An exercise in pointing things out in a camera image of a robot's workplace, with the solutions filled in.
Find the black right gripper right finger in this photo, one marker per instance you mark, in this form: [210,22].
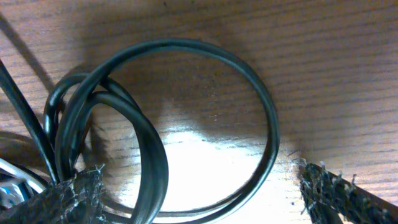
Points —
[329,198]

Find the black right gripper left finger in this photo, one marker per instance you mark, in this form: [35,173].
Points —
[76,200]

